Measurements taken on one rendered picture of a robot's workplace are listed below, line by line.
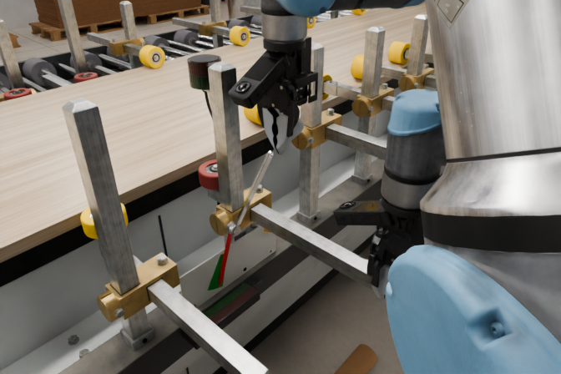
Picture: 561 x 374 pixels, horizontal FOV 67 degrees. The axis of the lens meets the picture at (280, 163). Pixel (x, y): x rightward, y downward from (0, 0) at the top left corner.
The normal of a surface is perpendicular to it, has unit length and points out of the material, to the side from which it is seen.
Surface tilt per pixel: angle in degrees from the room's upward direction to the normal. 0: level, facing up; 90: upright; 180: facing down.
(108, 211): 90
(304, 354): 0
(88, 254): 90
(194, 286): 90
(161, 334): 0
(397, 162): 90
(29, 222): 0
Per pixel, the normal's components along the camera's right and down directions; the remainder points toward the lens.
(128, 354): -0.01, -0.87
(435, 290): -0.95, 0.24
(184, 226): 0.74, 0.33
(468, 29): -0.89, 0.10
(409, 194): -0.24, 0.47
